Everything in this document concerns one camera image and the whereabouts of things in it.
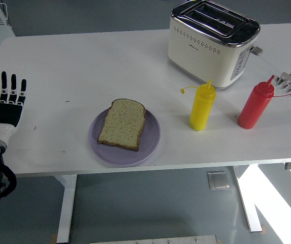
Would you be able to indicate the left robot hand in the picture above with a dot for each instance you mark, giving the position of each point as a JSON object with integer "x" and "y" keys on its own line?
{"x": 3, "y": 117}

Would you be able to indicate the slice of bread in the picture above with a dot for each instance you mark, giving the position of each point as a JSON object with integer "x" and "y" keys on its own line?
{"x": 122, "y": 125}

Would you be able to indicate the purple plastic plate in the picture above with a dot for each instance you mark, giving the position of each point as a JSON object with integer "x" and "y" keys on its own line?
{"x": 150, "y": 137}

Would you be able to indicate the cream two-slot toaster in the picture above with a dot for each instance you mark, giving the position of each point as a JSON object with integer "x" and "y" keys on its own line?
{"x": 201, "y": 58}

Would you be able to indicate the white table leg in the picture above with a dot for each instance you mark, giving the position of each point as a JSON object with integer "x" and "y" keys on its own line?
{"x": 249, "y": 206}
{"x": 65, "y": 208}

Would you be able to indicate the yellow squeeze bottle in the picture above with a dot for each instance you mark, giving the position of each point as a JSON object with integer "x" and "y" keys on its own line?
{"x": 201, "y": 109}

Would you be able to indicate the metal floor socket cover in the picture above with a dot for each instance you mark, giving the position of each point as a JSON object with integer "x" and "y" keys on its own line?
{"x": 218, "y": 180}

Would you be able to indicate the red squeeze bottle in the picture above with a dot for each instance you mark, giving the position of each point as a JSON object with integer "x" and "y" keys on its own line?
{"x": 254, "y": 109}

